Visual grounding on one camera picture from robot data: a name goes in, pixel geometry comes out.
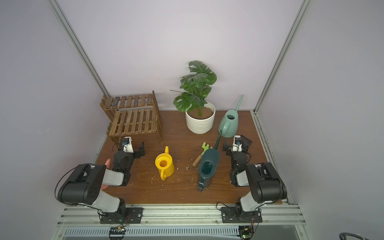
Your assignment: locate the wooden two-tier shelf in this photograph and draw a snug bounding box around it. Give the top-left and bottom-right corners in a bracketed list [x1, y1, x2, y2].
[100, 92, 163, 144]

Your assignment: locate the light green watering can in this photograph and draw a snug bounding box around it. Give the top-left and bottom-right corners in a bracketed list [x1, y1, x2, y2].
[218, 95, 244, 138]

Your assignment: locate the pink watering can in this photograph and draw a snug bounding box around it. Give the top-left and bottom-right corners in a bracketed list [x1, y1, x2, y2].
[101, 159, 111, 191]

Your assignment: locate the dark green watering can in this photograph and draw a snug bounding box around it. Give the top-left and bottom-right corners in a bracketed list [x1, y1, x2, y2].
[197, 130, 223, 192]

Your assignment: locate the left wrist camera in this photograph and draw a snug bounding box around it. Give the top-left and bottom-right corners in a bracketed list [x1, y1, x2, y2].
[122, 137, 134, 154]

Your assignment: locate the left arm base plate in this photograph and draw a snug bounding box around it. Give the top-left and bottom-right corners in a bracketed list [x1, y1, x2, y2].
[100, 207, 144, 225]

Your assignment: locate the white ribbed plant pot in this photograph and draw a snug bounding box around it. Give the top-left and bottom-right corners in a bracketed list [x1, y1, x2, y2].
[185, 102, 216, 134]

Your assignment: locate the green toy rake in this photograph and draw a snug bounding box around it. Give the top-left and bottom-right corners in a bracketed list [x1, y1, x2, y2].
[193, 142, 213, 167]

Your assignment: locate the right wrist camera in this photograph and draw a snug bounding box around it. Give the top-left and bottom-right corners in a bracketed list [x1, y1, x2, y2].
[232, 135, 242, 152]

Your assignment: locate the yellow watering can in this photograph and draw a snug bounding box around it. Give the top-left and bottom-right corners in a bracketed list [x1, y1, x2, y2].
[155, 146, 175, 181]

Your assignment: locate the aluminium front rail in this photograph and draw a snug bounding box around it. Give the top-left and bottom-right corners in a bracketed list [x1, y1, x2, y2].
[51, 203, 312, 240]

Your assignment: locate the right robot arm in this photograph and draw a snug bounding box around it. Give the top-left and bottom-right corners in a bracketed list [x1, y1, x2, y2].
[221, 135, 288, 223]

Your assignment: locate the green monstera plant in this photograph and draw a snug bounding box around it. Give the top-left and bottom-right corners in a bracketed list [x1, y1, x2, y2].
[173, 60, 217, 118]

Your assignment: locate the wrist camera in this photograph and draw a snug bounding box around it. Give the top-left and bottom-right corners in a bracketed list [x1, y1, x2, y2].
[232, 135, 242, 152]
[122, 137, 134, 154]

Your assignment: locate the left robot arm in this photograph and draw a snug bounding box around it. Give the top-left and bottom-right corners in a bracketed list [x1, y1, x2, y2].
[55, 141, 145, 225]

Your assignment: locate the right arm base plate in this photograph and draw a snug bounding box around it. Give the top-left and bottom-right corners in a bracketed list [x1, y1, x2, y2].
[220, 207, 263, 224]

